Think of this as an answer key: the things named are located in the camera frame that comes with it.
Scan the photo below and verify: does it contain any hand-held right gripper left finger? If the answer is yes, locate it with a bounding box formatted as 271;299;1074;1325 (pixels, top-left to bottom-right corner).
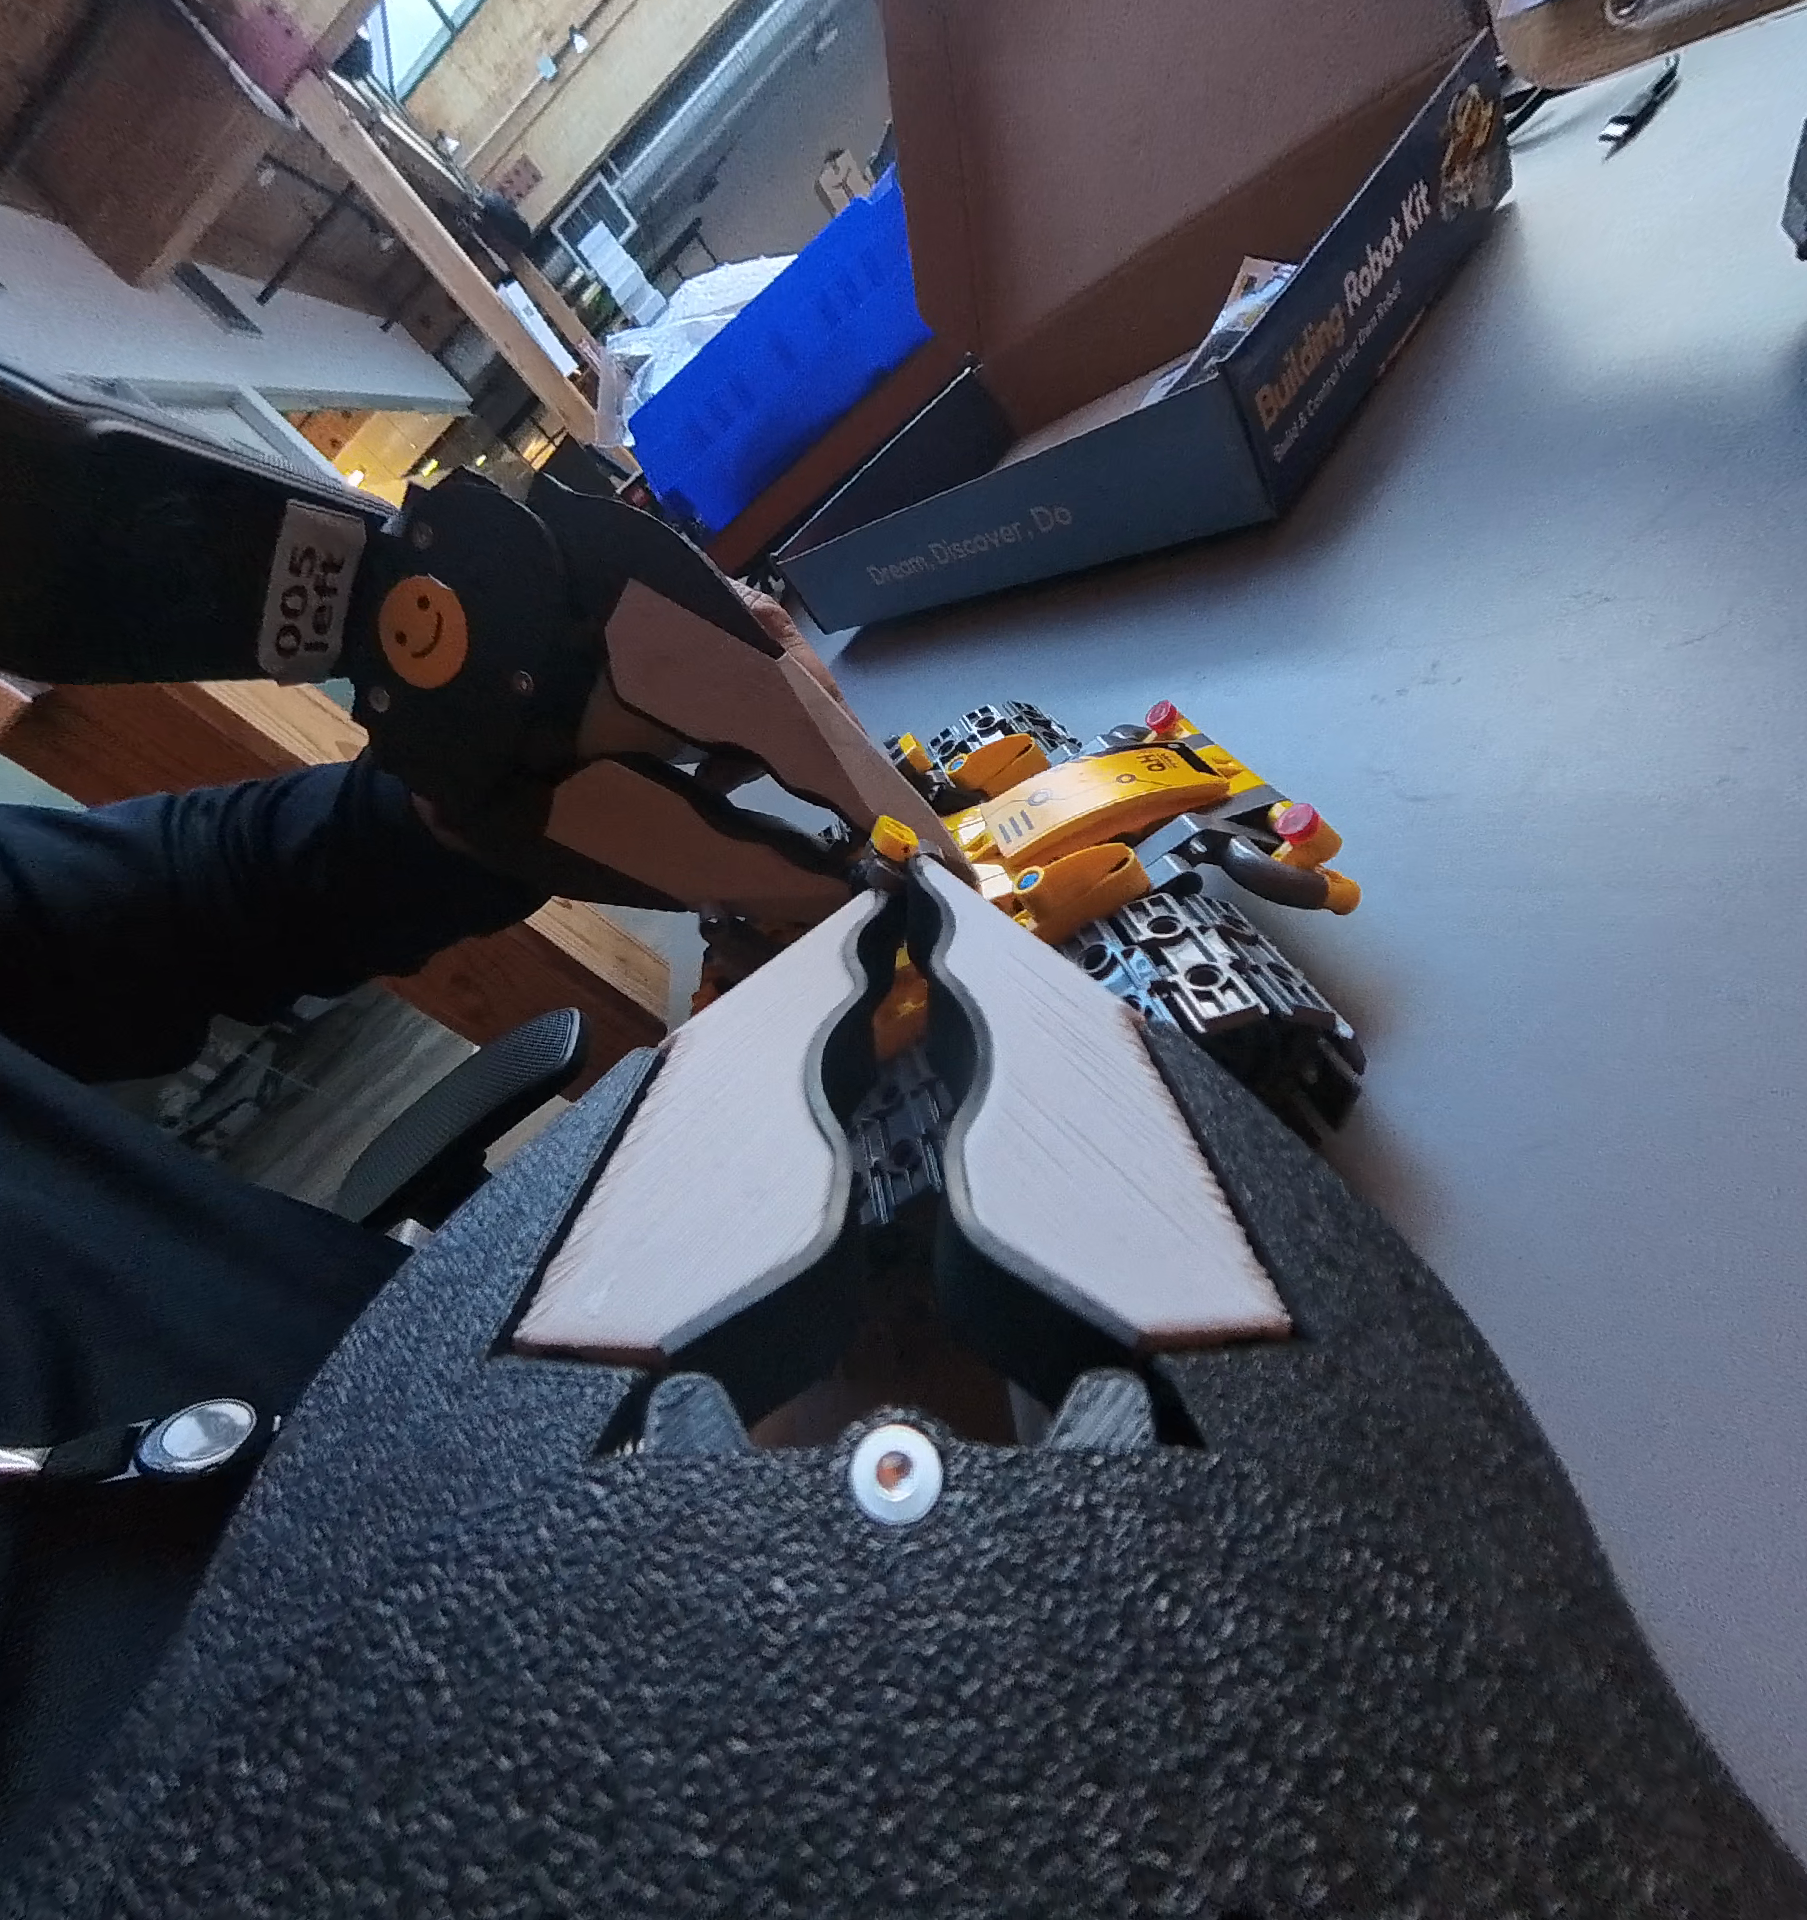
507;889;904;1424

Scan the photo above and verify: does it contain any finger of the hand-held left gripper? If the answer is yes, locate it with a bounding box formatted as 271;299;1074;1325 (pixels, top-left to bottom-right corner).
541;743;866;922
527;479;984;885

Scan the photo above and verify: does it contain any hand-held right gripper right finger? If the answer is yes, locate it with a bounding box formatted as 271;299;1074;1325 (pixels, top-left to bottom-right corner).
910;860;1293;1413

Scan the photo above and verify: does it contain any yellow toy tracked robot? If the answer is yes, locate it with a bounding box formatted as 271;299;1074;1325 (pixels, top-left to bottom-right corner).
689;695;1369;1147

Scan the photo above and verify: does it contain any person's left forearm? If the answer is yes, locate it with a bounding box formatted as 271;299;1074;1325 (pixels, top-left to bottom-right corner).
0;757;558;1085

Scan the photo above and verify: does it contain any grey desk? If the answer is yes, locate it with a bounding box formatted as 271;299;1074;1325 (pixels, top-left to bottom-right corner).
661;0;1807;1886

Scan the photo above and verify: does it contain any black office chair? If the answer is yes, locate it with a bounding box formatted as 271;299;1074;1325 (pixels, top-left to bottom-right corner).
330;1004;589;1240

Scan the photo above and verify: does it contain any blue plastic bin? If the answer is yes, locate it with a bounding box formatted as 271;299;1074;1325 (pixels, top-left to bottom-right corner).
623;161;942;541

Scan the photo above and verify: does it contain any white plastic bag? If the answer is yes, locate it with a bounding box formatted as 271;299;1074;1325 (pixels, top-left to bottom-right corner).
599;252;802;414

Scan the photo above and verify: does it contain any dark blue cardboard kit box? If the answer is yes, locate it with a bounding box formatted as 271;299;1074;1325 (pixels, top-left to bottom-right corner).
772;0;1517;635

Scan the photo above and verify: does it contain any bag of toy parts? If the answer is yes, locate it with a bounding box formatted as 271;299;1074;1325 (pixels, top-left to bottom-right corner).
1142;253;1301;406

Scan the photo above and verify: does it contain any round wooden object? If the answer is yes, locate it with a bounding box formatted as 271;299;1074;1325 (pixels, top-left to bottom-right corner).
1489;0;1796;95

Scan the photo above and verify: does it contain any slim black white object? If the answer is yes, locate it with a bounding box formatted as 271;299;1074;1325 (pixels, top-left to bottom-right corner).
1596;56;1685;155

